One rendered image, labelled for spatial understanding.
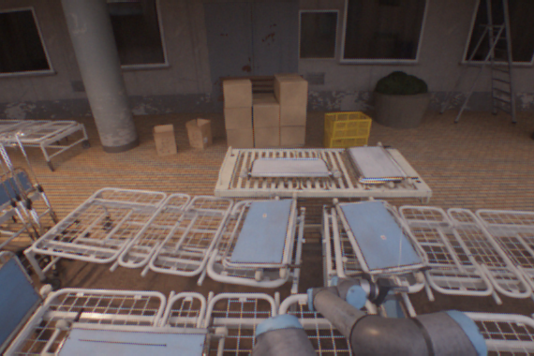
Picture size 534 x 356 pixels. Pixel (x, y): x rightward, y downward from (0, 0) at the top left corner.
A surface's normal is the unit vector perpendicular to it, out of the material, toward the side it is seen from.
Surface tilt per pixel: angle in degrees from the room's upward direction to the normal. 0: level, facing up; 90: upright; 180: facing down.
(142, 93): 90
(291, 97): 90
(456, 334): 23
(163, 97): 90
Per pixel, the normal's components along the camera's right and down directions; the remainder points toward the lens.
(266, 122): 0.12, 0.49
